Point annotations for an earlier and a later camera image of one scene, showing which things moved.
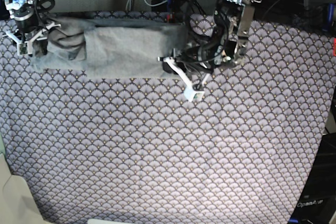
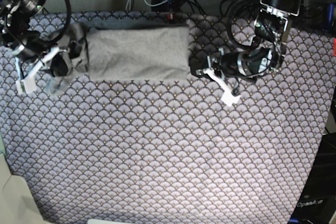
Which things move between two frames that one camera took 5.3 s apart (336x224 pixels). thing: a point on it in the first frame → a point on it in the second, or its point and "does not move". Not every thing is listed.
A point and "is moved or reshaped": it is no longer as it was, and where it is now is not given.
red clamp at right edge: [334, 46] does not move
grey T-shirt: [110, 49] is moved or reshaped
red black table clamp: [170, 16] does not move
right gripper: [204, 56] → [219, 62]
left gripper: [28, 28] → [40, 51]
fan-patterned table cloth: [121, 150] does not move
